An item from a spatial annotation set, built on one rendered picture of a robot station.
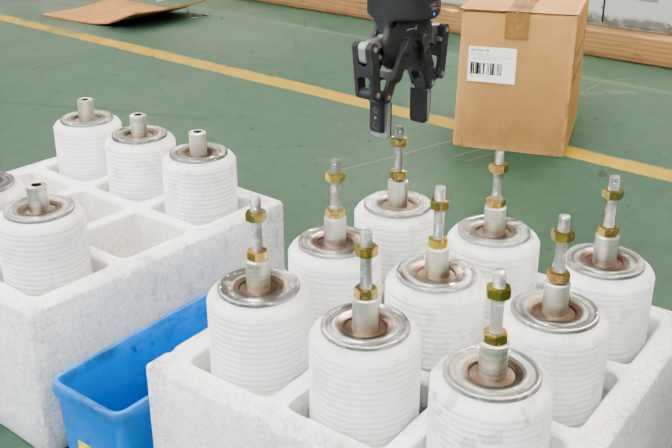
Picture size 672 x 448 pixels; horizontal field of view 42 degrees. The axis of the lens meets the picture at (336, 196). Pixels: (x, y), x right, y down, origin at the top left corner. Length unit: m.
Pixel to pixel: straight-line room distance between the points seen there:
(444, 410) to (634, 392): 0.22
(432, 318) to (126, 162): 0.55
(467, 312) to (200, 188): 0.44
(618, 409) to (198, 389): 0.36
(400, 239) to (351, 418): 0.27
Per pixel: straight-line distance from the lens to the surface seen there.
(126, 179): 1.22
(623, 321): 0.88
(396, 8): 0.89
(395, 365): 0.72
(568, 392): 0.78
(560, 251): 0.76
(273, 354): 0.80
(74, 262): 1.02
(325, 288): 0.87
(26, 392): 1.03
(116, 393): 1.03
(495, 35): 1.88
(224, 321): 0.79
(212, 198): 1.13
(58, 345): 1.00
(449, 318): 0.81
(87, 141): 1.30
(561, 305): 0.78
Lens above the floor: 0.64
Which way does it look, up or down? 22 degrees down
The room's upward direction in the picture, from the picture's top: straight up
